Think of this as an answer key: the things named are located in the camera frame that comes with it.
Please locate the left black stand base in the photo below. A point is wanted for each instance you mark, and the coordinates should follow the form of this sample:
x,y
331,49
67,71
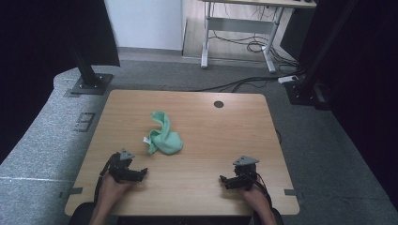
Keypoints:
x,y
86,72

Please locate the white desk frame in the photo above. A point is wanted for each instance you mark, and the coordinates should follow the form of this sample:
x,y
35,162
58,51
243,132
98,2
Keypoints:
x,y
239,25

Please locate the black stand base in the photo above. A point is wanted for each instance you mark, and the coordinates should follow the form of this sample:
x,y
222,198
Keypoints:
x,y
313,75
86,72

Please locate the green microfibre cloth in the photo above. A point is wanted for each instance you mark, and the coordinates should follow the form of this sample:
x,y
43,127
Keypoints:
x,y
165,140

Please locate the person's left hand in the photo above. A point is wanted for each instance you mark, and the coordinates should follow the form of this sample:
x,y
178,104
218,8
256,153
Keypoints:
x,y
114,190

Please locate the person's right hand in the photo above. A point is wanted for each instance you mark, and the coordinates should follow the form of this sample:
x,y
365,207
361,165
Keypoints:
x,y
255,197

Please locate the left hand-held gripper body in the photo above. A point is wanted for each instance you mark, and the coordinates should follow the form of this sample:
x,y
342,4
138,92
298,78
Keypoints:
x,y
120,167

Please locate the right black stand base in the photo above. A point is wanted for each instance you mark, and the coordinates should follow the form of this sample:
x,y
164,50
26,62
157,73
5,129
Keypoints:
x,y
313,75

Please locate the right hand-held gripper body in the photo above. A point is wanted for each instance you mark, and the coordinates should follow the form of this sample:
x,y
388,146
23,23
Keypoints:
x,y
245,172

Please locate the black curtain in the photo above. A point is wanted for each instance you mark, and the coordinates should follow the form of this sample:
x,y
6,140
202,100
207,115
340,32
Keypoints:
x,y
369,78

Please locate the white power strip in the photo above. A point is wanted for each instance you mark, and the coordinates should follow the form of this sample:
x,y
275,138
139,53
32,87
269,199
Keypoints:
x,y
287,79

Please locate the grey tape strip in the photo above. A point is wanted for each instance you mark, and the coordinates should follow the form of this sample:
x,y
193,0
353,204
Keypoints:
x,y
292,192
73,191

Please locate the dark floor tape marking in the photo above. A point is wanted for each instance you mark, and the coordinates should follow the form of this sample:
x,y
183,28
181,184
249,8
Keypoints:
x,y
84,122

